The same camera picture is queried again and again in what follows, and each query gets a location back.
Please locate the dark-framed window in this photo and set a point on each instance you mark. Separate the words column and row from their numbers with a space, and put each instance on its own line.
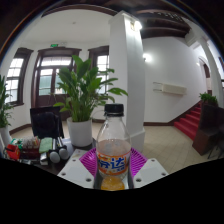
column 101, row 63
column 15, row 76

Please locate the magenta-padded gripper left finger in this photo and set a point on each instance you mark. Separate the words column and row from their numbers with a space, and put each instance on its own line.
column 75, row 173

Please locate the dark tray of small jars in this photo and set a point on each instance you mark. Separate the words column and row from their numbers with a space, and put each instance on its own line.
column 30, row 146

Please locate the black office chair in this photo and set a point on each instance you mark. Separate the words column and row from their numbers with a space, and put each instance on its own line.
column 46, row 123

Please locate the green notebook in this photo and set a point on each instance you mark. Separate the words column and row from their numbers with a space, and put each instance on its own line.
column 45, row 145

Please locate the glowing wall lamp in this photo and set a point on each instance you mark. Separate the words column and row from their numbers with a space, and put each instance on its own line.
column 147, row 58

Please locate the orange soda plastic bottle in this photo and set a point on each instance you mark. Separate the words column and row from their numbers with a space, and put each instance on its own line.
column 113, row 150

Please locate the small green potted plant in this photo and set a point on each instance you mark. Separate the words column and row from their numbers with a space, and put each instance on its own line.
column 208, row 98

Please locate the red carpeted staircase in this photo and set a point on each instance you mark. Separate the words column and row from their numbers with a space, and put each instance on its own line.
column 190, row 121

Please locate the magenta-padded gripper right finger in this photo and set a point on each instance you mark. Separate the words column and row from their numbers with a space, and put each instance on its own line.
column 150, row 173

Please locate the red plastic box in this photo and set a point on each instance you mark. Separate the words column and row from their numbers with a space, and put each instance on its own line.
column 12, row 152

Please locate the dark wooden double door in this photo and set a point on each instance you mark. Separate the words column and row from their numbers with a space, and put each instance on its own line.
column 46, row 80

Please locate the green exit sign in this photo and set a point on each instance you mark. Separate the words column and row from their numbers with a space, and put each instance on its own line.
column 54, row 45

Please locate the grey-headed microphone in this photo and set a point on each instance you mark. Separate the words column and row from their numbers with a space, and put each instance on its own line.
column 55, row 156
column 64, row 153

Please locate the dark wooden cabinet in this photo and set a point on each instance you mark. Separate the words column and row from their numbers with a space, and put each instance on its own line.
column 208, row 130

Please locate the bright pillar lamp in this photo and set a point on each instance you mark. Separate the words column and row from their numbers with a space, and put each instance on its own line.
column 137, row 25

